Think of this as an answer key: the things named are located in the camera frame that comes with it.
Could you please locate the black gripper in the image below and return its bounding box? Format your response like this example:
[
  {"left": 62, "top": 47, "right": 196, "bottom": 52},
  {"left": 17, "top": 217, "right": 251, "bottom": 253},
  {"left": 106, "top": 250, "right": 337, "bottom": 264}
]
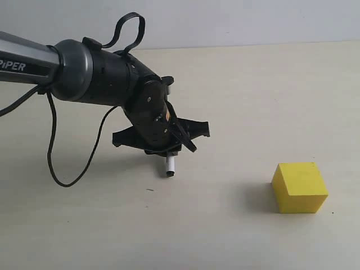
[{"left": 112, "top": 118, "right": 210, "bottom": 155}]

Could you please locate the black and white marker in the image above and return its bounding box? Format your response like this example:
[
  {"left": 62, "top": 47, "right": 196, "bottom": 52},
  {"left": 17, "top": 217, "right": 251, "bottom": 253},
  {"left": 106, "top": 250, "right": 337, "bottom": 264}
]
[{"left": 166, "top": 152, "right": 176, "bottom": 177}]

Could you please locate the yellow cube block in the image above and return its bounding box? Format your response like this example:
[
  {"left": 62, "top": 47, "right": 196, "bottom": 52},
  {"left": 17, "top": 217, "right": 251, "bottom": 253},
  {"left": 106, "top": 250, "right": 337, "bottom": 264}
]
[{"left": 271, "top": 162, "right": 329, "bottom": 214}]

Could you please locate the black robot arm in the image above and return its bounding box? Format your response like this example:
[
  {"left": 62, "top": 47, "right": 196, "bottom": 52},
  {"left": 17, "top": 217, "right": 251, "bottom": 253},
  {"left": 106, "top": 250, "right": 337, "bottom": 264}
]
[{"left": 1, "top": 32, "right": 210, "bottom": 156}]

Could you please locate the black flat cable loop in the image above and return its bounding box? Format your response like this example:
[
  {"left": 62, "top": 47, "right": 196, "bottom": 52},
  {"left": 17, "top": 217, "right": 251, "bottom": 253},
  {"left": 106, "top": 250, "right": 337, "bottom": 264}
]
[{"left": 100, "top": 11, "right": 146, "bottom": 56}]

